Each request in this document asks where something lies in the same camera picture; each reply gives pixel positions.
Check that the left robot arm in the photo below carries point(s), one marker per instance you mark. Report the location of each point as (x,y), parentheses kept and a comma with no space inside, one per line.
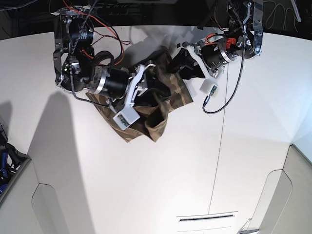
(242,38)

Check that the grey right chair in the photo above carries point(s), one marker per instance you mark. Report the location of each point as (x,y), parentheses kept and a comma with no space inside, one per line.
(285,204)

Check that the grey chair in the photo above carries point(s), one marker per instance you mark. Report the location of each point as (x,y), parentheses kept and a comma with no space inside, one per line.
(44,201)
(285,204)

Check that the camouflage T-shirt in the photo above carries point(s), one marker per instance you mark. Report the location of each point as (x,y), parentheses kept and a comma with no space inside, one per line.
(152,121)

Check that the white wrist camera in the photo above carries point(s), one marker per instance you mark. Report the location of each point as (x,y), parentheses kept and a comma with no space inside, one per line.
(209,87)
(126,117)

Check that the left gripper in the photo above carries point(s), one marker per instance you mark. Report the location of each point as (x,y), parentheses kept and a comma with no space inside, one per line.
(203,59)

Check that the blue and black clutter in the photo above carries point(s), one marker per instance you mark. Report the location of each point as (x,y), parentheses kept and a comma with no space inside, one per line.
(12,162)

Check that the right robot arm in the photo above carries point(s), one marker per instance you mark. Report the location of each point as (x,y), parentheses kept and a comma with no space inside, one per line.
(74,54)

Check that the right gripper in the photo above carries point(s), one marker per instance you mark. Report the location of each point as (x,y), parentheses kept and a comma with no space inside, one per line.
(114,90)

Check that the grey left chair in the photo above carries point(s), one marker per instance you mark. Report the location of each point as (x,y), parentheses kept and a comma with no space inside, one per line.
(44,201)

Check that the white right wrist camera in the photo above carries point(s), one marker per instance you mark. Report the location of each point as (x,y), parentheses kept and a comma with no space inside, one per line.
(126,117)

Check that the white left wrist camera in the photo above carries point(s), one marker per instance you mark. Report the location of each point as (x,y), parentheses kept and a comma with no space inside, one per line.
(209,87)

